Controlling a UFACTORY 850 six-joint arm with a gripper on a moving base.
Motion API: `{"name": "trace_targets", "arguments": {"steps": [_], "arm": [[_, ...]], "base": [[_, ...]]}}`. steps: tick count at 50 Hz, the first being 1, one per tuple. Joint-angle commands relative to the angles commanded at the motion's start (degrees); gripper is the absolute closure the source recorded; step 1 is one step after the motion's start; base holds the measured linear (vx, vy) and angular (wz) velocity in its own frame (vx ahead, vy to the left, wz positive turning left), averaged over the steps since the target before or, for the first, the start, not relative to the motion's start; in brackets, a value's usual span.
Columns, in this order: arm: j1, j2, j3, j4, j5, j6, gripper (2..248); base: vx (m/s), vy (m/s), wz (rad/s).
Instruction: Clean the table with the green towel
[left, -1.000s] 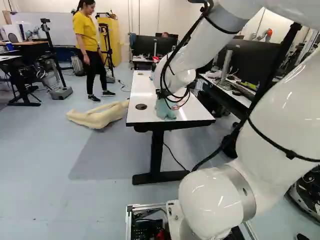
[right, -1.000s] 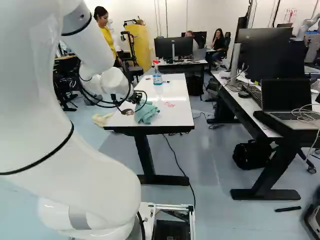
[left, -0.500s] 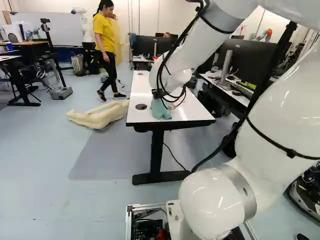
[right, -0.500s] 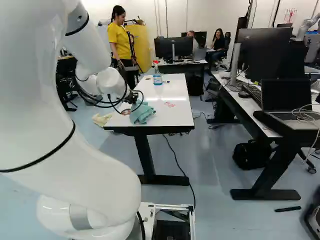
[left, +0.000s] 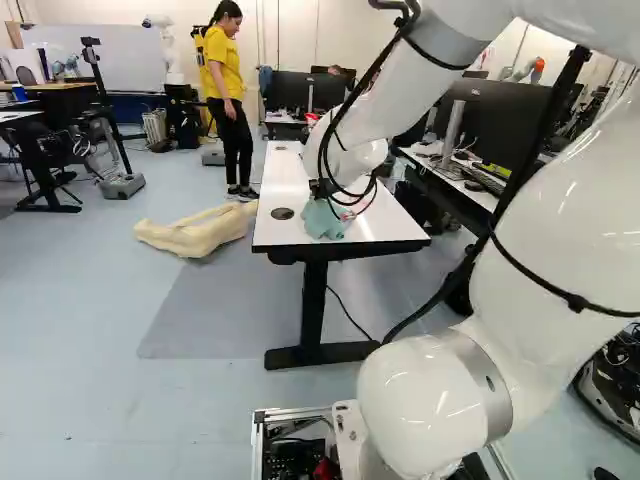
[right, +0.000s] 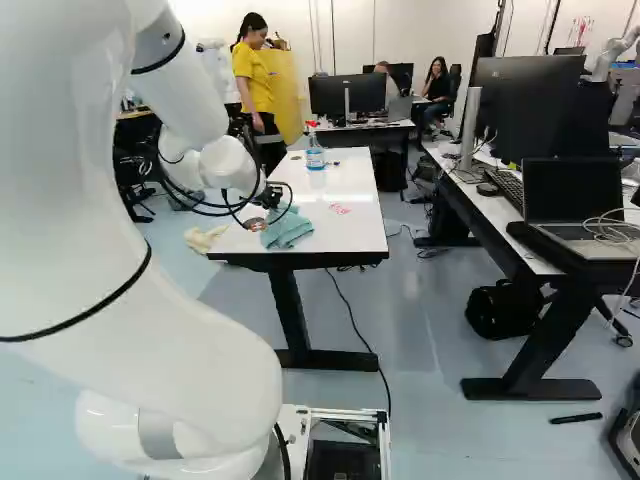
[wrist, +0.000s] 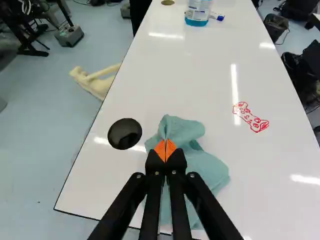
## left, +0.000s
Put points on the beige dummy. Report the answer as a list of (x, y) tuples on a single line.
[(195, 232)]

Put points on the white robot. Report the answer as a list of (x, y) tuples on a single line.
[(170, 45)]

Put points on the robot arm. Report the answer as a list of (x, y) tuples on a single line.
[(560, 240)]

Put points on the white desk with black frame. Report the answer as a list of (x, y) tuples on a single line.
[(440, 170)]

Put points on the white table with black legs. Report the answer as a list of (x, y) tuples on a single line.
[(285, 195)]

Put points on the black keyboard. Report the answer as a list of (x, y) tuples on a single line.
[(487, 181)]

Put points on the black tripod stand with camera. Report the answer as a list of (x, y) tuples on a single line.
[(107, 120)]

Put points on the person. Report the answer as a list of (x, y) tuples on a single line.
[(222, 65)]

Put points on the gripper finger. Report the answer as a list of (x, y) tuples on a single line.
[(345, 215)]

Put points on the green towel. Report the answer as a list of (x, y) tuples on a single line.
[(320, 220)]

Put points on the translucent grey floor mat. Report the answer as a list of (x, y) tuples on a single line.
[(225, 310)]

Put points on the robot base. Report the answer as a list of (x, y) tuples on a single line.
[(290, 445)]

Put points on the black computer monitor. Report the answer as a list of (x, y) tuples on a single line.
[(500, 120)]

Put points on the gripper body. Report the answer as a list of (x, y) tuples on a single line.
[(321, 189)]

